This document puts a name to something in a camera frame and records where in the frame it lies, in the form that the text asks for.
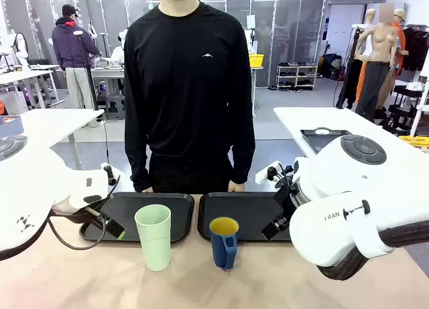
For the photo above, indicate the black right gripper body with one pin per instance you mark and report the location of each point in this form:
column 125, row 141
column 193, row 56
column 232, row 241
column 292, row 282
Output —
column 286, row 198

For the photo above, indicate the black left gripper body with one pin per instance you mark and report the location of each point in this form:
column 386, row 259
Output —
column 90, row 212

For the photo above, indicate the pale green plastic cup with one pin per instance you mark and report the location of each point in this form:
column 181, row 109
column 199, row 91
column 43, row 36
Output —
column 154, row 238

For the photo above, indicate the blue mug yellow inside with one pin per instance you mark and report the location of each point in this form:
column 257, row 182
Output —
column 221, row 248

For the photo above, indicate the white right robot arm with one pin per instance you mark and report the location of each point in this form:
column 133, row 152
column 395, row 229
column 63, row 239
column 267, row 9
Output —
column 335, row 188

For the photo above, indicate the person's left forearm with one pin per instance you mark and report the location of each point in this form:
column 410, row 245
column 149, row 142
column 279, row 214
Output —
column 243, row 158

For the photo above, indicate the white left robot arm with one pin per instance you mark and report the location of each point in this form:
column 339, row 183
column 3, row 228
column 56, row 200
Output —
column 33, row 181

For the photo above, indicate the person's right forearm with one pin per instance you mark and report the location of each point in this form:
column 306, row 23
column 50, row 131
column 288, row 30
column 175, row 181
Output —
column 139, row 161

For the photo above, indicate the person's right hand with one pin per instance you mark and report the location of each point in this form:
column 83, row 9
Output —
column 146, row 189

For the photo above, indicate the person's left hand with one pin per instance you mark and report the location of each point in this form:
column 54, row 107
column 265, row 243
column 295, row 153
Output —
column 236, row 186

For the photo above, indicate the black plastic tray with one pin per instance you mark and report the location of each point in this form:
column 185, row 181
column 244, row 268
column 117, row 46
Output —
column 251, row 215
column 181, row 218

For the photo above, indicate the grey step stool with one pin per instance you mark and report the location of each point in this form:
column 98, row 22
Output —
column 115, row 108

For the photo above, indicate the blue box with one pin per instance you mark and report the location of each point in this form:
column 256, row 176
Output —
column 10, row 126

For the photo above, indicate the wooden shoe rack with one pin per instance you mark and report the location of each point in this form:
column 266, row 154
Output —
column 296, row 77

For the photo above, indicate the yellow plastic basket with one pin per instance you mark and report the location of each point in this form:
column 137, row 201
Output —
column 256, row 61

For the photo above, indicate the black tripod pole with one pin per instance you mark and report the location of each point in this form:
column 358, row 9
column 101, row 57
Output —
column 88, row 71

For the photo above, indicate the yellow crate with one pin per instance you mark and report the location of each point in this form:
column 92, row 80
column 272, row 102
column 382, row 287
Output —
column 415, row 141

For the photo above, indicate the person in black shirt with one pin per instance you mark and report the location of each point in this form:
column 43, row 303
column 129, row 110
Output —
column 187, row 88

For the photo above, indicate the white background desk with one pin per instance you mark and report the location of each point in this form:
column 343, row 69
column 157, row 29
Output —
column 23, row 76

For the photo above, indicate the person in white clothes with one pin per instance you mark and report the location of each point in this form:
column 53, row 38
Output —
column 119, row 51

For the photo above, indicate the person in purple jacket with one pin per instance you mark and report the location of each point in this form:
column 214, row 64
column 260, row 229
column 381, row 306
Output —
column 72, row 47

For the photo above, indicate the bare mannequin with grey trousers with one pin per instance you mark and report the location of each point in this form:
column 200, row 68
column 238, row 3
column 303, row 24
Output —
column 380, row 54

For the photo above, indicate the mannequin in orange clothes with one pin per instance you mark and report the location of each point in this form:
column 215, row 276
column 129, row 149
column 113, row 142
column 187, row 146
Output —
column 400, row 37

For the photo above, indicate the rack of dark clothes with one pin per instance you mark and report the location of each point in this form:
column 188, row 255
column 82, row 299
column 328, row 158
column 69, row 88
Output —
column 415, row 47

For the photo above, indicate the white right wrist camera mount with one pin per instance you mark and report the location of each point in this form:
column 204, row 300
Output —
column 263, row 176

